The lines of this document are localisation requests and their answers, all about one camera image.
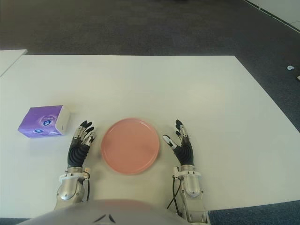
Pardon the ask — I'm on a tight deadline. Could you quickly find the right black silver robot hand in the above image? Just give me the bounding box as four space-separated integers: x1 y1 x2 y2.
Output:
162 119 195 166

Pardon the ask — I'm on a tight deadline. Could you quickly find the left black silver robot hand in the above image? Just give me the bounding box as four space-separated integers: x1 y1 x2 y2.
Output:
67 120 98 168

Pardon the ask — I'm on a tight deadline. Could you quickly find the purple tissue paper pack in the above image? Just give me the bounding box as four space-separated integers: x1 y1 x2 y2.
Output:
18 105 72 139

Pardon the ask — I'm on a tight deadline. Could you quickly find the pink round plate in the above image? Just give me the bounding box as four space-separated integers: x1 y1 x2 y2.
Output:
101 118 161 175

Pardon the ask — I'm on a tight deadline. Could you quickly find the silver robot torso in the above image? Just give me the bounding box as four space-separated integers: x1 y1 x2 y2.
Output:
22 198 188 225

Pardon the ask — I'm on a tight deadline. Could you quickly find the white side table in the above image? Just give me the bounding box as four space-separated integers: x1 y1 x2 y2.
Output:
0 49 28 77

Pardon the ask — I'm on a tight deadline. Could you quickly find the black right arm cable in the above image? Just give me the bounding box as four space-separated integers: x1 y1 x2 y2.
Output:
166 174 183 209

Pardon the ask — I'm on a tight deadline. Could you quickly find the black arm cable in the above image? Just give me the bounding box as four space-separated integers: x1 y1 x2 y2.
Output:
166 174 183 209
83 167 91 202

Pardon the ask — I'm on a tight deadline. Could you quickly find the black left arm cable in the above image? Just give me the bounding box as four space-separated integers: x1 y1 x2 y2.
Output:
83 167 91 202

